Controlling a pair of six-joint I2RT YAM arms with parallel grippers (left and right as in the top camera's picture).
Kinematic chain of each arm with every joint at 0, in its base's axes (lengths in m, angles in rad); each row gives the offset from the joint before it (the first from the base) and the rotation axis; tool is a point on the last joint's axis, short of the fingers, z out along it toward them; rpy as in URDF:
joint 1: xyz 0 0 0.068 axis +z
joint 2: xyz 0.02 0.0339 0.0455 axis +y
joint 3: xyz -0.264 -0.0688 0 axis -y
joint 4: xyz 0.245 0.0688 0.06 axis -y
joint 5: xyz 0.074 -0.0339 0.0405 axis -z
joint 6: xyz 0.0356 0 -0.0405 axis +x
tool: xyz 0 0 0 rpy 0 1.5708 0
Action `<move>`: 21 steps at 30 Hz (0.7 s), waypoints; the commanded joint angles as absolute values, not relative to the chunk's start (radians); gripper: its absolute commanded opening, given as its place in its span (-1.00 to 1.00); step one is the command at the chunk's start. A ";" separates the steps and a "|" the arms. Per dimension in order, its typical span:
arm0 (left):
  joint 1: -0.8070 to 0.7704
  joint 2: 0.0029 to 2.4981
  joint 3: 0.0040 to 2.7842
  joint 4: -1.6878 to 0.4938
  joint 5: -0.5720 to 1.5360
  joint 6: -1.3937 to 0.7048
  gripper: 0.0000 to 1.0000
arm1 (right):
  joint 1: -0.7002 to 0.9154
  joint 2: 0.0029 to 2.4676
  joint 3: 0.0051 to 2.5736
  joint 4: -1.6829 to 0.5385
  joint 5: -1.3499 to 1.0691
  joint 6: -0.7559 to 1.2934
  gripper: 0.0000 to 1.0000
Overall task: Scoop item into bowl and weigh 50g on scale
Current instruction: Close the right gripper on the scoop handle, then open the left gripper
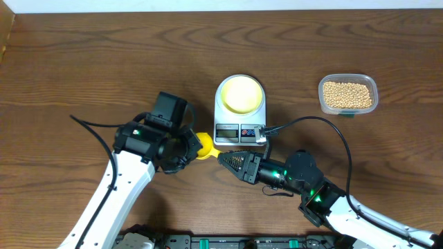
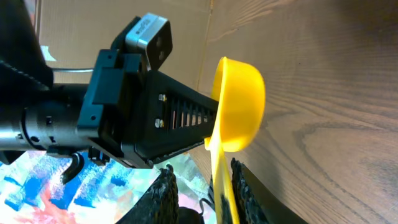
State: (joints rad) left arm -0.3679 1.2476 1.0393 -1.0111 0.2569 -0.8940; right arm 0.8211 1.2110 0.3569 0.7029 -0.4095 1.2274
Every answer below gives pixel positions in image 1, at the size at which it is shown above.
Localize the yellow bowl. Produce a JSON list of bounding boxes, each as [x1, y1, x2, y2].
[[221, 75, 264, 115]]

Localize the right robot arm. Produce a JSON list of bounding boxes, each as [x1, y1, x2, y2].
[[217, 150, 442, 248]]

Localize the white digital kitchen scale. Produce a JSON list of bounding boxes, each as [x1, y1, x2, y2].
[[213, 74, 266, 146]]

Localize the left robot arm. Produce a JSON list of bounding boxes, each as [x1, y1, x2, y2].
[[60, 92, 203, 248]]

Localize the yellow plastic scoop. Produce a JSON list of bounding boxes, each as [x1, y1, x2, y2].
[[197, 132, 221, 160]]

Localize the clear container of soybeans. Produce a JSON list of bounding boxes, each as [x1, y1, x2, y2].
[[318, 73, 379, 115]]

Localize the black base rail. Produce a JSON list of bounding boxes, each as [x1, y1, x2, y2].
[[112, 224, 346, 249]]

